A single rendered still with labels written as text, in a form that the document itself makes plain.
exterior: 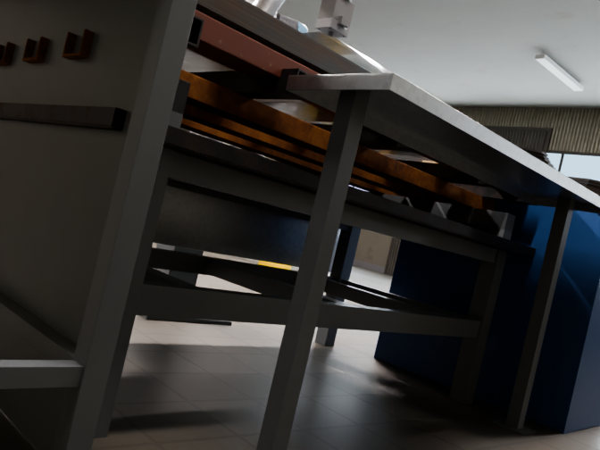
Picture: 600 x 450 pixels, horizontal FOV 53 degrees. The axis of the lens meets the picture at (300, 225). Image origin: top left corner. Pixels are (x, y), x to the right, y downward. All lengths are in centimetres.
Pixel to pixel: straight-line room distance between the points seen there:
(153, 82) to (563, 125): 946
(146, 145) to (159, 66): 11
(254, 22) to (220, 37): 9
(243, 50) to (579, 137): 898
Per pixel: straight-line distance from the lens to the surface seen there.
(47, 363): 93
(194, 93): 133
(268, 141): 174
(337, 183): 112
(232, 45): 122
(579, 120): 1010
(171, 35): 93
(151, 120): 91
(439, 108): 117
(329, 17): 192
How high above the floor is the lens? 46
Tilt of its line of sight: level
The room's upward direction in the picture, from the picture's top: 13 degrees clockwise
